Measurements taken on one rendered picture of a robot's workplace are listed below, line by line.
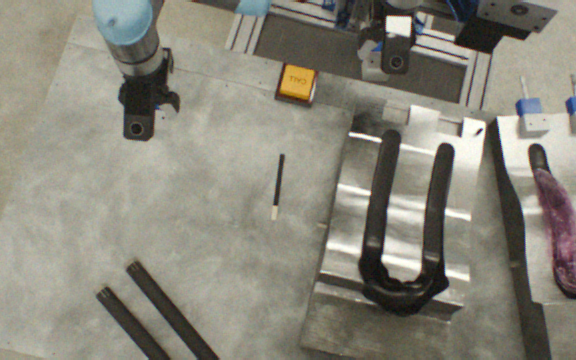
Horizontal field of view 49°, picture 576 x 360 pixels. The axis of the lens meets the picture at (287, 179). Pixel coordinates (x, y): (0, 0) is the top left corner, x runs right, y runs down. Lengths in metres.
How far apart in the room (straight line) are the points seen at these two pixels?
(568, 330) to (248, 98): 0.76
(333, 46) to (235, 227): 0.97
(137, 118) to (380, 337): 0.58
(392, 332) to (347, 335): 0.08
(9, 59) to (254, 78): 1.24
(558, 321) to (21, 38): 1.94
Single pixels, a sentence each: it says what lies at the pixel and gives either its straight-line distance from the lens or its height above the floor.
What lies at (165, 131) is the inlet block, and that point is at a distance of 1.18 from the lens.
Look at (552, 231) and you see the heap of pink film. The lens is 1.29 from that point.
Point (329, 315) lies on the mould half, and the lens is 1.20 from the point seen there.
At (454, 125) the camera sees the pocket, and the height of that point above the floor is 0.86.
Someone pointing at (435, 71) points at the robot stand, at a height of 0.21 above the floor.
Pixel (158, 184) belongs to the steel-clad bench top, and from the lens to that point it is 1.31.
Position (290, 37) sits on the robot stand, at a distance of 2.10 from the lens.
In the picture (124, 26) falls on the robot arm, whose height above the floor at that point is 1.30.
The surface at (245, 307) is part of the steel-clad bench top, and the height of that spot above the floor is 0.80.
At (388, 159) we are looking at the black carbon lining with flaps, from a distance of 1.25.
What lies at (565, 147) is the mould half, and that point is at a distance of 1.41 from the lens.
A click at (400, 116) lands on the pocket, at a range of 1.31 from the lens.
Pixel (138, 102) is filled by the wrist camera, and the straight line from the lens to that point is 1.03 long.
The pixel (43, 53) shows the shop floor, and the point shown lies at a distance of 2.41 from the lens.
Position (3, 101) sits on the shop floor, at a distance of 2.38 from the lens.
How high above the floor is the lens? 2.05
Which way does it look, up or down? 74 degrees down
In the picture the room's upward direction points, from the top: 11 degrees clockwise
